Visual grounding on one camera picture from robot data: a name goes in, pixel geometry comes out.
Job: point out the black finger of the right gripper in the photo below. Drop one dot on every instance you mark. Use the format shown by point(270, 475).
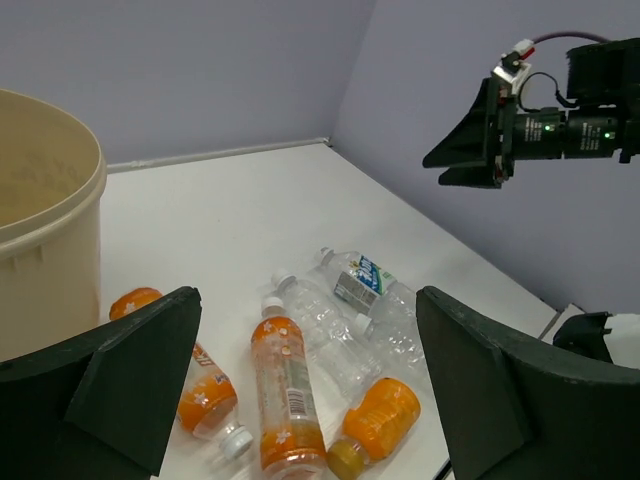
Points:
point(469, 177)
point(467, 144)

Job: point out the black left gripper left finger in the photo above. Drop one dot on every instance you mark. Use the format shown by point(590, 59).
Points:
point(100, 405)

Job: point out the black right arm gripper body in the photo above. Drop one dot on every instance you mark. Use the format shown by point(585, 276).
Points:
point(596, 116)

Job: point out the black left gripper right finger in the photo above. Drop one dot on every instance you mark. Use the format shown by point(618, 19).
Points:
point(512, 406)

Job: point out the orange bottle with white cap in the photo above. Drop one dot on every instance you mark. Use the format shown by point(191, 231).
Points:
point(208, 407)

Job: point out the clear bottle blue green label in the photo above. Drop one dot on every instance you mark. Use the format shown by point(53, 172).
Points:
point(367, 287)

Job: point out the beige plastic bin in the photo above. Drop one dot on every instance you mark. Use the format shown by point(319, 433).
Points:
point(53, 175)

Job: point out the short orange bottle yellow cap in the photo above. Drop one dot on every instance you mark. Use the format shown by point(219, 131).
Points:
point(371, 431)

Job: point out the clear crushed plastic bottle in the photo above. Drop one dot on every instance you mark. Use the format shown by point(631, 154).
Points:
point(330, 342)

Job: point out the tall orange juice bottle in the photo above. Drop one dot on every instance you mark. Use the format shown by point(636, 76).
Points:
point(291, 441)

